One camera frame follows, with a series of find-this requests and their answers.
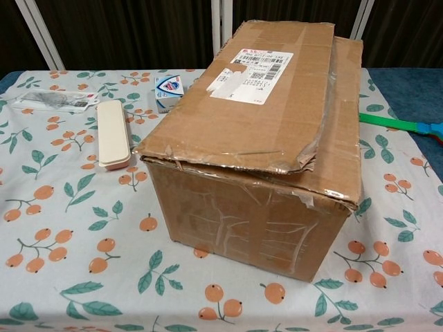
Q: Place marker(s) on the clear plastic packaged card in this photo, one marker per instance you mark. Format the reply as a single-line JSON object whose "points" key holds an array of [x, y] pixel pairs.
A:
{"points": [[52, 100]]}

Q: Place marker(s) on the black pleated curtain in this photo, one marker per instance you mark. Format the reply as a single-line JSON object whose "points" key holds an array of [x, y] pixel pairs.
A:
{"points": [[138, 34]]}

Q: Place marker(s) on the large brown cardboard box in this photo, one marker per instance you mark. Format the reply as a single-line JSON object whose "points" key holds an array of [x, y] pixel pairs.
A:
{"points": [[242, 138]]}

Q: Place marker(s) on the floral orange fruit tablecloth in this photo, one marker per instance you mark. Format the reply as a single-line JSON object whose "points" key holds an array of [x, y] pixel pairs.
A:
{"points": [[86, 207]]}

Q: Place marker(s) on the blue white soap box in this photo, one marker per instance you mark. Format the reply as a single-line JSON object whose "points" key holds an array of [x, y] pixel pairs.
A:
{"points": [[167, 90]]}

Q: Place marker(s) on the cream long plastic case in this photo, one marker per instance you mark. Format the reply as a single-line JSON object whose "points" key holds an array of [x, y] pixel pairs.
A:
{"points": [[112, 135]]}

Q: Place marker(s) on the dark blue table cover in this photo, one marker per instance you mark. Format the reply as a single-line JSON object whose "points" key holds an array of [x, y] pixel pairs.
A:
{"points": [[408, 93]]}

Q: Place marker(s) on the white metal frame post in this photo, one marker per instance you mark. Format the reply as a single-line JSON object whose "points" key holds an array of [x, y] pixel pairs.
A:
{"points": [[363, 17], [225, 17], [41, 34]]}

